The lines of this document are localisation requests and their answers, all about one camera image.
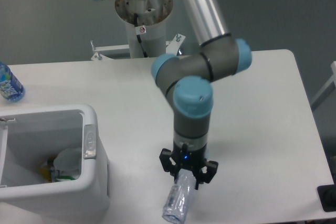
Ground blue labelled water bottle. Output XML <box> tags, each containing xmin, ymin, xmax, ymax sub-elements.
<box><xmin>1</xmin><ymin>62</ymin><xmax>25</xmax><ymax>102</ymax></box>

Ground white pedestal base frame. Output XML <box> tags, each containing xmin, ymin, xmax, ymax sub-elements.
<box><xmin>90</xmin><ymin>33</ymin><xmax>187</xmax><ymax>61</ymax></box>

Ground crushed clear plastic bottle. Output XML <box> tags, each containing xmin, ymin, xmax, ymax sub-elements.
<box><xmin>162</xmin><ymin>169</ymin><xmax>196</xmax><ymax>223</ymax></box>

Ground white plastic wrapper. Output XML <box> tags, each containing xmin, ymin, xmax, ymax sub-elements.
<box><xmin>54</xmin><ymin>147</ymin><xmax>82</xmax><ymax>172</ymax></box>

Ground black clamp at table edge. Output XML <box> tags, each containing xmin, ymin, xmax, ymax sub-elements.
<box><xmin>317</xmin><ymin>184</ymin><xmax>335</xmax><ymax>212</ymax></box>

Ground white plastic trash can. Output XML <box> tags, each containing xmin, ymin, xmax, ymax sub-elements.
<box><xmin>1</xmin><ymin>104</ymin><xmax>110</xmax><ymax>216</ymax></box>

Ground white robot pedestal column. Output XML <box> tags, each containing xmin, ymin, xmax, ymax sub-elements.
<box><xmin>115</xmin><ymin>0</ymin><xmax>173</xmax><ymax>58</ymax></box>

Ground white frame at right edge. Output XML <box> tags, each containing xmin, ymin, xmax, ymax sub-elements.
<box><xmin>310</xmin><ymin>61</ymin><xmax>335</xmax><ymax>111</ymax></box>

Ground black cable on pedestal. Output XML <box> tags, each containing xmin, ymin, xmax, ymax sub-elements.
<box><xmin>133</xmin><ymin>12</ymin><xmax>148</xmax><ymax>58</ymax></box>

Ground colourful trash inside can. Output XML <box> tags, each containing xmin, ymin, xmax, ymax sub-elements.
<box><xmin>38</xmin><ymin>156</ymin><xmax>80</xmax><ymax>183</ymax></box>

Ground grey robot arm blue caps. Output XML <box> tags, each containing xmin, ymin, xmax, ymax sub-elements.
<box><xmin>115</xmin><ymin>0</ymin><xmax>252</xmax><ymax>186</ymax></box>

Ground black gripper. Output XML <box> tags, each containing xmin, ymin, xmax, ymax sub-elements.
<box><xmin>159</xmin><ymin>143</ymin><xmax>218</xmax><ymax>190</ymax></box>

